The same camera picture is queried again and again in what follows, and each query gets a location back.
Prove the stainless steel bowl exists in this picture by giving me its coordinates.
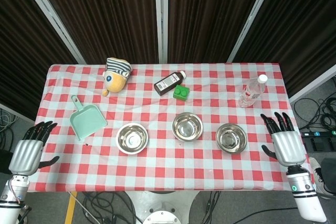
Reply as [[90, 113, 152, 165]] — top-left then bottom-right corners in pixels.
[[115, 122, 149, 155], [215, 123, 248, 154], [172, 112, 204, 143]]

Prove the dark brown partition panel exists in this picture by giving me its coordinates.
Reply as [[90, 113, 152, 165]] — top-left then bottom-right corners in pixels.
[[0, 0, 79, 120], [31, 0, 160, 65], [167, 0, 270, 64], [232, 0, 336, 96]]

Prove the grey cable bundle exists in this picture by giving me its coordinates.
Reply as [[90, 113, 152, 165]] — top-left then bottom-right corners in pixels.
[[0, 108, 20, 133]]

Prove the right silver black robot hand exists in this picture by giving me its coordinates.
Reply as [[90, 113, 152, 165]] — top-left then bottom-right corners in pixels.
[[259, 112, 307, 167]]

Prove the yellow floor tape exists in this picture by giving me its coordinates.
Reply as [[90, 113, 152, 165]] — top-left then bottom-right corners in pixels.
[[64, 191, 78, 224]]

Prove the black cable tangle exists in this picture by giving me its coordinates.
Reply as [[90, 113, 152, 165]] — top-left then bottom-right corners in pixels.
[[78, 191, 144, 224]]

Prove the mint green plastic dustpan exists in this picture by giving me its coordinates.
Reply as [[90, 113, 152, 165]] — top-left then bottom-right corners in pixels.
[[69, 94, 108, 141]]

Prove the black cable coil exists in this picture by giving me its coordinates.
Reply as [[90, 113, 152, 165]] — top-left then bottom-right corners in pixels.
[[292, 95, 336, 132]]

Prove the white black sneaker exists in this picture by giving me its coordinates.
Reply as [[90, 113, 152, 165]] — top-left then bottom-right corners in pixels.
[[308, 156, 328, 196]]

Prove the clear plastic water bottle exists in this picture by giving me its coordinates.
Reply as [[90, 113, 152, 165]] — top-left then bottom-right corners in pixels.
[[238, 73, 269, 108]]

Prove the yellow plush toy striped hat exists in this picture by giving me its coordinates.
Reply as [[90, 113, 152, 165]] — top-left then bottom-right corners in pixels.
[[101, 57, 132, 97]]

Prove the red white checkered tablecloth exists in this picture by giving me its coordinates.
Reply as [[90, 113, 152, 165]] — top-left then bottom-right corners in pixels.
[[27, 63, 316, 193]]

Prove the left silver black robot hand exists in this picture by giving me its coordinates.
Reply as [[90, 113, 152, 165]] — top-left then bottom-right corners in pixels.
[[8, 120, 60, 177]]

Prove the green toy building brick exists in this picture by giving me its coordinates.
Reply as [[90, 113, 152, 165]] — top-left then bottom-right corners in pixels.
[[172, 84, 190, 102]]

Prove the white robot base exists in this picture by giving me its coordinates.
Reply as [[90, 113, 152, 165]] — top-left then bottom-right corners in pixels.
[[125, 191, 200, 224]]

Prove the brown medicine bottle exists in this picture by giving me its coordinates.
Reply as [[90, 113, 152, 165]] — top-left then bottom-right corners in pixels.
[[153, 70, 187, 96]]

